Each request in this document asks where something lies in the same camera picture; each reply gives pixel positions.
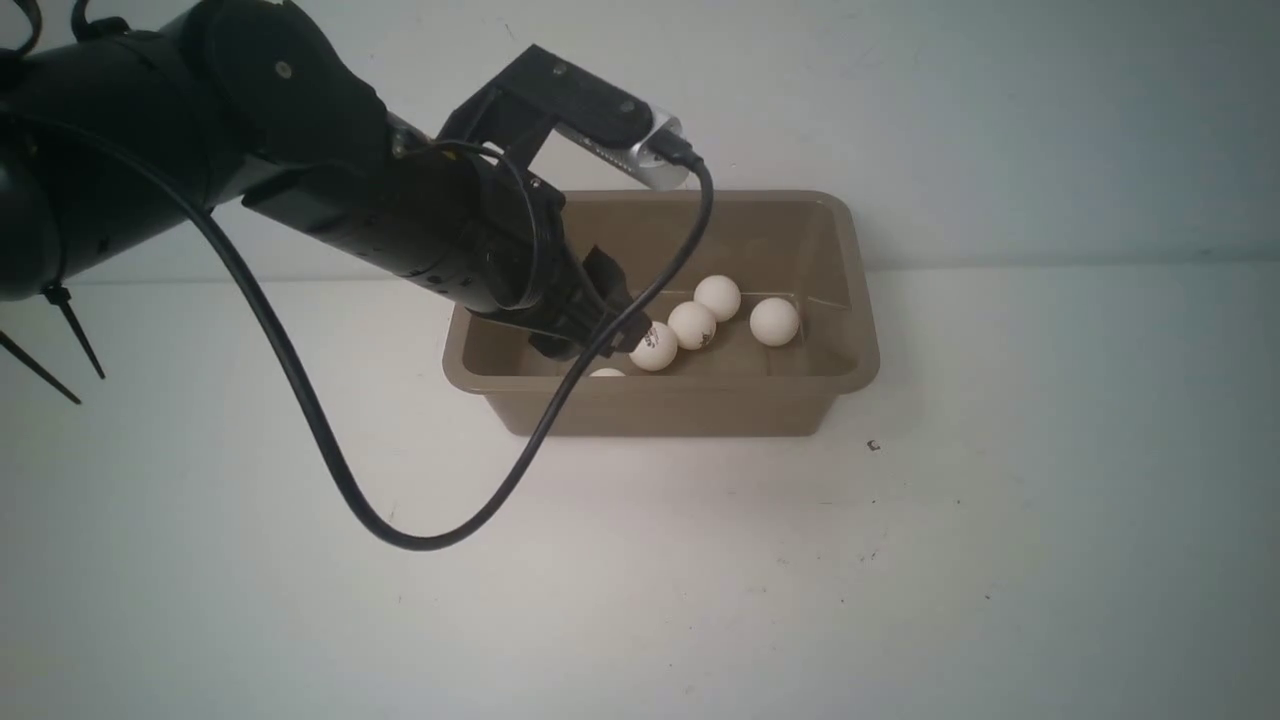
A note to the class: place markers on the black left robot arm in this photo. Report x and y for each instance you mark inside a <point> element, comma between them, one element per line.
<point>248,101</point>

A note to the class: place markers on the white ping-pong ball with logo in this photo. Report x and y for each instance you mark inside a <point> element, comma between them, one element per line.
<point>693,324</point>

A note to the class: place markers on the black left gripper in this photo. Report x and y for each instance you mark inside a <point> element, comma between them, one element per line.
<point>585,296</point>

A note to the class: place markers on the tan plastic bin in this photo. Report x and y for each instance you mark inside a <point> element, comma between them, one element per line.
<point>799,245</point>

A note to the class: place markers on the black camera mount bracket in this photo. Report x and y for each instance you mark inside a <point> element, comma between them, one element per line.
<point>540,93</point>

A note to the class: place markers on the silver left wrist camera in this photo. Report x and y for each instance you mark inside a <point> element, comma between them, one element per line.
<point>639,160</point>

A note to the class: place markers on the plain white ping-pong ball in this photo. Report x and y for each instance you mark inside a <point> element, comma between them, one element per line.
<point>721,295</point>

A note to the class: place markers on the black cable ties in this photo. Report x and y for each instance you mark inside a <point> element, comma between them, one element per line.
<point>57,342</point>

